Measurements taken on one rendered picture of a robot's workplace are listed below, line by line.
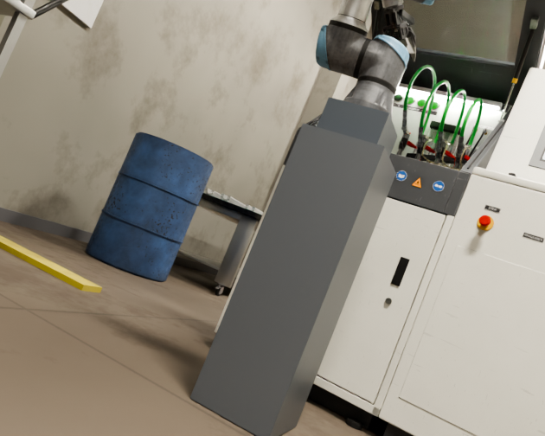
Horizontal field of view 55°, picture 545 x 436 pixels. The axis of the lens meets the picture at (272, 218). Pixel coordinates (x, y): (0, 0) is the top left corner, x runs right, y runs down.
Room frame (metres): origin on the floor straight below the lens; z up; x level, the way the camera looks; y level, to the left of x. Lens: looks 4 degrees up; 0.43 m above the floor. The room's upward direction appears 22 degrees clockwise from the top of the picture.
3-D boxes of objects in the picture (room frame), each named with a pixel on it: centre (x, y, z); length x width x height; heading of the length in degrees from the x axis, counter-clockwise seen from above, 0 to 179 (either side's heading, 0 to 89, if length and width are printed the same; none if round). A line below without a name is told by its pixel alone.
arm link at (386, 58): (1.49, -0.13, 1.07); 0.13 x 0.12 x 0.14; 80
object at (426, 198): (1.96, -0.27, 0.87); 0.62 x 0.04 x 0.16; 62
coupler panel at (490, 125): (2.29, -0.73, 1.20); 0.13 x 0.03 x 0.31; 62
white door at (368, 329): (1.95, -0.27, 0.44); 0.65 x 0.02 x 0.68; 62
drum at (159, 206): (3.58, 0.79, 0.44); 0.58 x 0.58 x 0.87
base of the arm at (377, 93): (1.49, -0.13, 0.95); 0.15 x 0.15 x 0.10
